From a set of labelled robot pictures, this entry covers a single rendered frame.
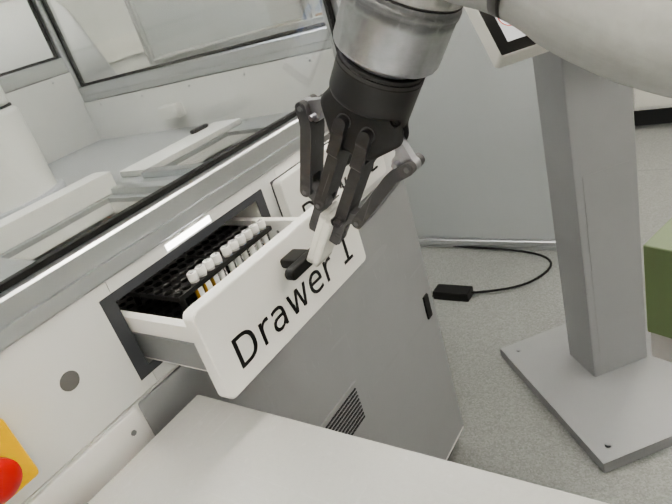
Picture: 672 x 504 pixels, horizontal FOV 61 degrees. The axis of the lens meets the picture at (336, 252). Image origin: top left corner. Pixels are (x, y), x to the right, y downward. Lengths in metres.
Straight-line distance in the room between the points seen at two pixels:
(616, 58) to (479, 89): 1.84
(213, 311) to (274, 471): 0.17
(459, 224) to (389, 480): 1.98
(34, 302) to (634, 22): 0.56
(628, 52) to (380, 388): 0.89
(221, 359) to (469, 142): 1.82
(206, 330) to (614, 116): 1.08
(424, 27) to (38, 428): 0.53
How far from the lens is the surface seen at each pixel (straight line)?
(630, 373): 1.73
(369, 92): 0.46
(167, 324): 0.65
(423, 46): 0.44
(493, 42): 1.15
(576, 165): 1.39
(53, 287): 0.65
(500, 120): 2.22
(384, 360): 1.16
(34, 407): 0.67
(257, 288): 0.62
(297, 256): 0.64
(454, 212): 2.45
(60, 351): 0.67
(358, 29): 0.44
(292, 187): 0.87
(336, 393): 1.03
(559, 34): 0.38
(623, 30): 0.37
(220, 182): 0.79
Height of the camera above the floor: 1.17
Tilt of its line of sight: 25 degrees down
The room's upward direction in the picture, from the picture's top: 18 degrees counter-clockwise
